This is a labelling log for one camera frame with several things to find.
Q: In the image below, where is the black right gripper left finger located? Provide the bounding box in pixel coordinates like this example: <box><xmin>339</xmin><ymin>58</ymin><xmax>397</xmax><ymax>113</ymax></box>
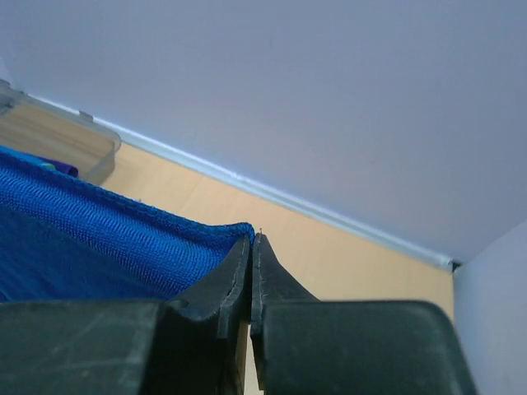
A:
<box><xmin>168</xmin><ymin>236</ymin><xmax>250</xmax><ymax>337</ymax></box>

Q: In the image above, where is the blue towel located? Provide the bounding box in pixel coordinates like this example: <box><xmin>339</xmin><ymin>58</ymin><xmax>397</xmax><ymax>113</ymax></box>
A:
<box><xmin>1</xmin><ymin>149</ymin><xmax>254</xmax><ymax>302</ymax></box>

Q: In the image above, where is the smoky clear plastic bin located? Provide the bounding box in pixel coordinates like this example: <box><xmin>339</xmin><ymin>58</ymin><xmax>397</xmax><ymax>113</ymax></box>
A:
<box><xmin>1</xmin><ymin>80</ymin><xmax>121</xmax><ymax>184</ymax></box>

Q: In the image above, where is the purple towel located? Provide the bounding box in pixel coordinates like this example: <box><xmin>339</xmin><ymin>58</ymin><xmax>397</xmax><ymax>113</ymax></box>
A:
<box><xmin>44</xmin><ymin>159</ymin><xmax>79</xmax><ymax>178</ymax></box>

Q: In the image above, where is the white sealant strip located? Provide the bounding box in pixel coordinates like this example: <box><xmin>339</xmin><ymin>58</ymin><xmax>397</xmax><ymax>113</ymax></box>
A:
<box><xmin>29</xmin><ymin>95</ymin><xmax>455</xmax><ymax>272</ymax></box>

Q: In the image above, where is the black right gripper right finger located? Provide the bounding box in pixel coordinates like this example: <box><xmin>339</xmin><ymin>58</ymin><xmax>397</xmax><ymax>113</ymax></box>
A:
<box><xmin>250</xmin><ymin>233</ymin><xmax>318</xmax><ymax>333</ymax></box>

